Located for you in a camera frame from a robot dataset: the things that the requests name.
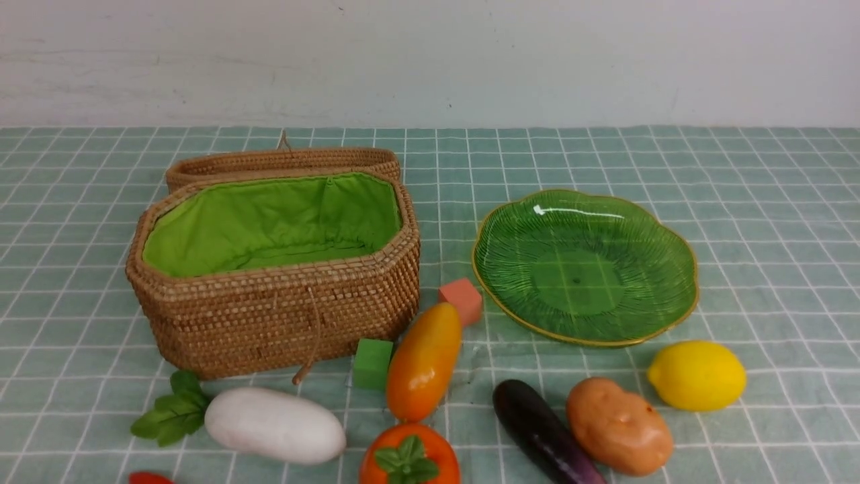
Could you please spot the orange persimmon green leaves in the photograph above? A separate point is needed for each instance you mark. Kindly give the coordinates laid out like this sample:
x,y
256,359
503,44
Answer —
x,y
410,453

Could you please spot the white radish with leaves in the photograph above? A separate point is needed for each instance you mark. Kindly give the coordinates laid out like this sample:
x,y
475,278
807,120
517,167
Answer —
x,y
246,420

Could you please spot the yellow lemon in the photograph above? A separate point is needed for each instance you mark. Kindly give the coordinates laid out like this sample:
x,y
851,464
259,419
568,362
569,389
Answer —
x,y
697,375

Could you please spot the red chili pepper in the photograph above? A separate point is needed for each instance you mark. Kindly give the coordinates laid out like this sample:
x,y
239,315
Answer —
x,y
145,477

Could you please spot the pink foam cube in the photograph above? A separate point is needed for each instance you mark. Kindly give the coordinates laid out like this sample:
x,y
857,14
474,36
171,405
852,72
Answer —
x,y
465,297

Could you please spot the orange yellow mango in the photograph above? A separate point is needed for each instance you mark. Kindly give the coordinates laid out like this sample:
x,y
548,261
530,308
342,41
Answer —
x,y
424,363

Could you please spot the green foam cube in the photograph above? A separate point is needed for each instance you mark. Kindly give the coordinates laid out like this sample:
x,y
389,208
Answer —
x,y
371,364

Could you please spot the green glass leaf plate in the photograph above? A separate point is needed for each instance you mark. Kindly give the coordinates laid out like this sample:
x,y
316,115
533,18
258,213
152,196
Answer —
x,y
585,269

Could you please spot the woven wicker basket lid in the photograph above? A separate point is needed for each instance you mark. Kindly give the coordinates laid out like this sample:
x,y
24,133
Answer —
x,y
217,165

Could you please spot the dark purple eggplant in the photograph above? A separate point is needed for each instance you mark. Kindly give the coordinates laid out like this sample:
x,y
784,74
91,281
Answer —
x,y
541,435

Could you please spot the woven wicker basket green lining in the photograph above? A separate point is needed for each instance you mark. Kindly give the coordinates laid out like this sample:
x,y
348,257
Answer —
x,y
266,270

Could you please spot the brown potato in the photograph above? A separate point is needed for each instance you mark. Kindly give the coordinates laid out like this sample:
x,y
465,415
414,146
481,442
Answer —
x,y
618,428

